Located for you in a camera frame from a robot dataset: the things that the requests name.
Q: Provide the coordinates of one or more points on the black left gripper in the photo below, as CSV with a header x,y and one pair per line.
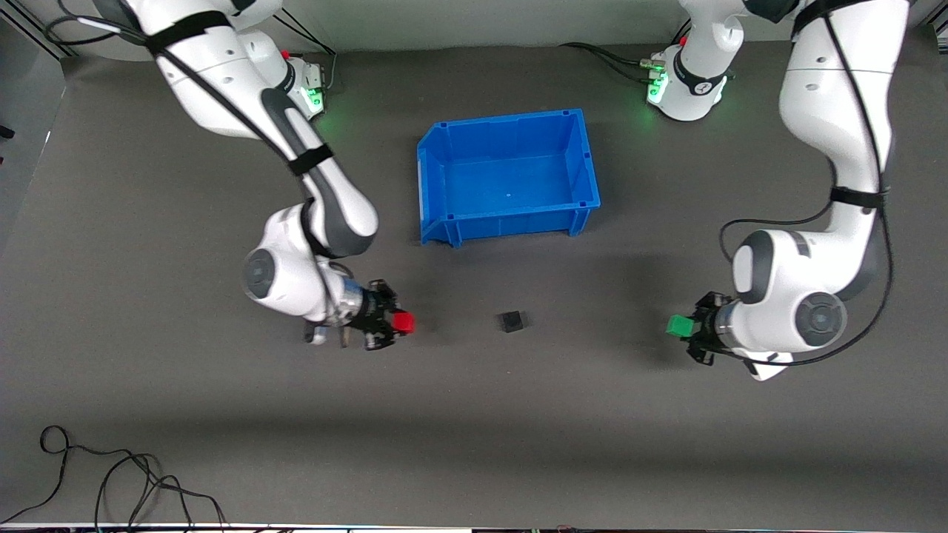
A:
x,y
704,324

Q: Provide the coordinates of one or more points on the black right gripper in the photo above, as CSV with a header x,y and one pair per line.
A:
x,y
374,309

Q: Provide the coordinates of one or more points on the small red cube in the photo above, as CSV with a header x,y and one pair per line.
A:
x,y
404,323

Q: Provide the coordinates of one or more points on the small green cube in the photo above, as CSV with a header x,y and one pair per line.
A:
x,y
679,326

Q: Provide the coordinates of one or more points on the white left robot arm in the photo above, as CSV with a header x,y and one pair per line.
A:
x,y
829,96

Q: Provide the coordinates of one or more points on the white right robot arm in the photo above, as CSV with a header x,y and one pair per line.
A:
x,y
215,81

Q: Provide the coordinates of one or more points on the small black cube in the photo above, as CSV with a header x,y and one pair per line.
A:
x,y
512,322

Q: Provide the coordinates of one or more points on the dark grey table mat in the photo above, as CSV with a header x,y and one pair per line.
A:
x,y
474,414

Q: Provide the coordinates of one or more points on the blue plastic storage bin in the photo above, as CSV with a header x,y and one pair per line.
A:
x,y
511,185

